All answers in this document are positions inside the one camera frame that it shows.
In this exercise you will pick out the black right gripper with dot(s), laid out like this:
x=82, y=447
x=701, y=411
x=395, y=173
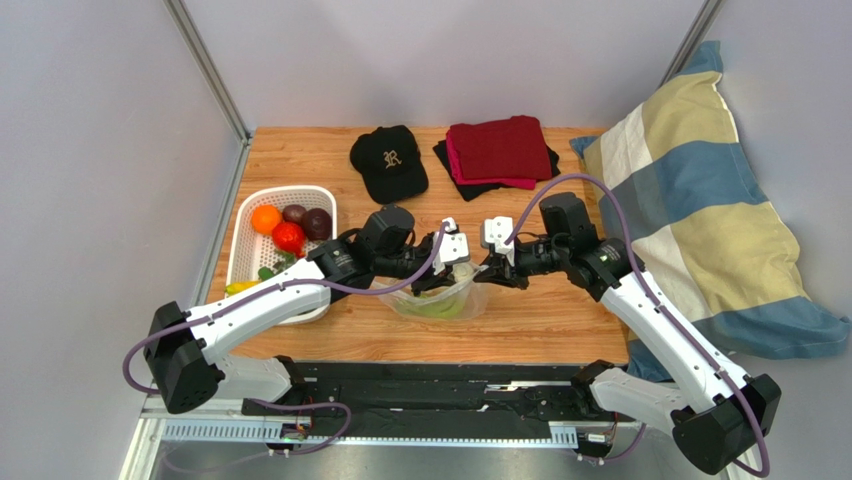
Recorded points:
x=506, y=263

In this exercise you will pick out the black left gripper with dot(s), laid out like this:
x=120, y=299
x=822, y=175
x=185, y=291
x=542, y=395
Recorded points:
x=431, y=280

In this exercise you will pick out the clear polka dot zip bag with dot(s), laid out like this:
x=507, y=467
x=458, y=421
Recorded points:
x=481, y=293

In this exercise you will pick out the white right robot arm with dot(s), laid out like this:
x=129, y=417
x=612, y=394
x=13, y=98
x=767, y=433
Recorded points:
x=713, y=409

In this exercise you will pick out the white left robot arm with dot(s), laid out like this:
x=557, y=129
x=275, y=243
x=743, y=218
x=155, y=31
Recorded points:
x=189, y=352

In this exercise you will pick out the black folded cloth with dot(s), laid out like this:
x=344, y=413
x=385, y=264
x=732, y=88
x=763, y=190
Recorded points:
x=469, y=192

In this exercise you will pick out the dark purple round fruit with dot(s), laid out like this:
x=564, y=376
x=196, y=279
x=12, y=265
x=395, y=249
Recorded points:
x=317, y=224

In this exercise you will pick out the black baseball cap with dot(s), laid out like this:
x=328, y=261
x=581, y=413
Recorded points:
x=390, y=163

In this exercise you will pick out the small dark purple fruit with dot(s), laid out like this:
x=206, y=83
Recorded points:
x=293, y=213

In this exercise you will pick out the red tomato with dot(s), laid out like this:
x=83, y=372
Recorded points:
x=289, y=237

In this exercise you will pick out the dark red folded cloth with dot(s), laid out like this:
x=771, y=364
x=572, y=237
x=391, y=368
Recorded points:
x=513, y=148

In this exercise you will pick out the orange fruit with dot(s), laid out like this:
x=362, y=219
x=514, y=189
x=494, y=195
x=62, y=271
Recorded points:
x=265, y=218

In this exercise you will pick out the white perforated plastic basket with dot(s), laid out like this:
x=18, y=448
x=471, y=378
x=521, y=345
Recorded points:
x=250, y=251

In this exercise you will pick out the yellow banana bunch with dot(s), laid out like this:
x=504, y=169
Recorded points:
x=238, y=287

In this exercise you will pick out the blue yellow striped pillow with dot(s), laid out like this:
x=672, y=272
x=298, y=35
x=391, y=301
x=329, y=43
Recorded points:
x=675, y=181

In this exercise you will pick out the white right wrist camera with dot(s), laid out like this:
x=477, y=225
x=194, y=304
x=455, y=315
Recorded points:
x=494, y=236

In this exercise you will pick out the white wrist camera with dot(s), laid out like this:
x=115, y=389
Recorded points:
x=450, y=246
x=494, y=236

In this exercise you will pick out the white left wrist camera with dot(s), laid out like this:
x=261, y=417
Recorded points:
x=450, y=246

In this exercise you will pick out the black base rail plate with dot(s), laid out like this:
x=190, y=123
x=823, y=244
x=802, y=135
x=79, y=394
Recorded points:
x=439, y=401

